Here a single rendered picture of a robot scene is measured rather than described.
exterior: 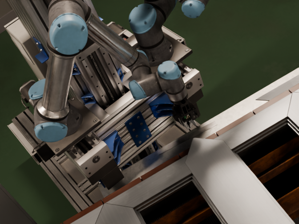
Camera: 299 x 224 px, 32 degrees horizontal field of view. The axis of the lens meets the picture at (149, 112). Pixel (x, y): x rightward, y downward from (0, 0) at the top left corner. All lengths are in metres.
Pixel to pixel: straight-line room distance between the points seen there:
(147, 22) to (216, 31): 1.86
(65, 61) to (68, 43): 0.09
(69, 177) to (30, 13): 1.32
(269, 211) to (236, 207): 0.12
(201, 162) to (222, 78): 1.55
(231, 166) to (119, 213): 0.47
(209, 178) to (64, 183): 1.27
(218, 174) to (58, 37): 0.81
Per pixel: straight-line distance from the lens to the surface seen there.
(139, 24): 2.09
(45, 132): 1.89
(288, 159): 2.15
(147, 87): 1.86
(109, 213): 2.05
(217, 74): 3.57
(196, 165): 2.05
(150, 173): 2.11
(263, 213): 1.89
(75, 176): 3.09
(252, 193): 1.93
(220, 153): 2.06
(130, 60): 1.92
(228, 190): 1.96
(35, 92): 1.99
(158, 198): 2.03
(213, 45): 3.80
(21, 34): 2.40
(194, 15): 1.92
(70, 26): 1.61
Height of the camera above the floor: 2.47
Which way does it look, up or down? 45 degrees down
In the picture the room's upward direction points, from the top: 25 degrees counter-clockwise
